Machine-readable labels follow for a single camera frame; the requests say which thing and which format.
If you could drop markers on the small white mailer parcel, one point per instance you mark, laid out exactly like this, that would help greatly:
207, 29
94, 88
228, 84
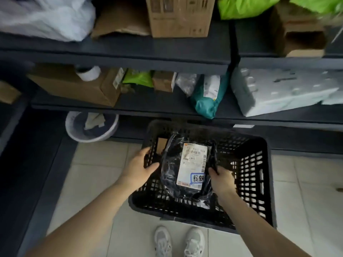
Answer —
333, 98

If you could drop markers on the upright brown cardboard box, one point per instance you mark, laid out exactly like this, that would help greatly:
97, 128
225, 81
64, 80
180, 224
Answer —
179, 18

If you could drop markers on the clear plastic packet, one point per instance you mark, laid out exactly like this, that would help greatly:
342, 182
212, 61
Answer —
187, 83

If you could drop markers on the flattened brown cardboard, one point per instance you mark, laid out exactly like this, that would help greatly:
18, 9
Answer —
120, 21

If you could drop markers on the dark metal shelving unit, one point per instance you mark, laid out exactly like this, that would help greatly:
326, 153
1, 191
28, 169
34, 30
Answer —
160, 52

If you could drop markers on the large flat cardboard box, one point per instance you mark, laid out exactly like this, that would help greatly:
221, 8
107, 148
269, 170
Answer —
72, 86

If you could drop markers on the person's left white sneaker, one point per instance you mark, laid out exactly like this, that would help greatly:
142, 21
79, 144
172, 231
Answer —
163, 242

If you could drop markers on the paper scraps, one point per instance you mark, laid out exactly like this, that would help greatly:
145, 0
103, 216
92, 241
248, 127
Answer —
93, 121

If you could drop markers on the black plastic parcel white label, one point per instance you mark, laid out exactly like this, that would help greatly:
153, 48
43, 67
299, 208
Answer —
174, 168

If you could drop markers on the white tape roll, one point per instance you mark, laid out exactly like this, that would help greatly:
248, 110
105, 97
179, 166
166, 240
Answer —
88, 73

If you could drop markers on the person's white sneaker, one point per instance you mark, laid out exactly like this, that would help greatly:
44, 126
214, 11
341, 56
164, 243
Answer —
163, 242
195, 243

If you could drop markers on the person's right white sneaker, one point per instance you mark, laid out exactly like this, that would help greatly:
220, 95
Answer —
195, 243

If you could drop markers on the small green packet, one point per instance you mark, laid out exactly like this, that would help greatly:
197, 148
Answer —
138, 78

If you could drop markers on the teal mailer bag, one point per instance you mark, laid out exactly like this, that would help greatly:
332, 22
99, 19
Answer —
207, 103

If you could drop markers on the white round waste bin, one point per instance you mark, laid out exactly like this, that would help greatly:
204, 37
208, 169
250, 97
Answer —
80, 135

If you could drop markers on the white plastic bag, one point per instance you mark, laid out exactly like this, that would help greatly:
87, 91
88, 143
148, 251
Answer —
45, 16

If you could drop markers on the person's left thumb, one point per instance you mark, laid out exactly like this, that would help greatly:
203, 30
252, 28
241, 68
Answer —
150, 170

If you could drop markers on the bright green mailer bag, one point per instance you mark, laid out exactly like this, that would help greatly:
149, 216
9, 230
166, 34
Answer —
243, 6
319, 3

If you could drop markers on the person's right hand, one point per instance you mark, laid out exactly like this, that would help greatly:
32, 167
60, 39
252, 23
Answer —
223, 184

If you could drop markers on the large white mailer parcel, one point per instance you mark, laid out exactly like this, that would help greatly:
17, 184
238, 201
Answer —
278, 89

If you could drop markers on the black plastic crate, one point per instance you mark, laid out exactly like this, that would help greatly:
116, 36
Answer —
249, 168

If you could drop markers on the white shelf label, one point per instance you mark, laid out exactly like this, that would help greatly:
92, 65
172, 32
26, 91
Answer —
243, 126

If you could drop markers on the small brown cardboard box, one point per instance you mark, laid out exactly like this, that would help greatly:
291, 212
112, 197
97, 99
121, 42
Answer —
163, 81

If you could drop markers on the torn brown cardboard box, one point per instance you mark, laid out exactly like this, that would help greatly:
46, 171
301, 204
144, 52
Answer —
297, 29

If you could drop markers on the person's left hand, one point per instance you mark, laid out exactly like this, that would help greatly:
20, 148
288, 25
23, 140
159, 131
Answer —
135, 169

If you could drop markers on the person's left forearm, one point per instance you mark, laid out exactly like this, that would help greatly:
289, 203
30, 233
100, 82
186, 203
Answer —
88, 219

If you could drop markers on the person's right thumb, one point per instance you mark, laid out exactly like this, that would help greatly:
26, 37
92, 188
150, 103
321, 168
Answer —
213, 174

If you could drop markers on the person's right forearm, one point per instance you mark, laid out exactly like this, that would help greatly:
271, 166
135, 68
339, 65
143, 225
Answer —
252, 224

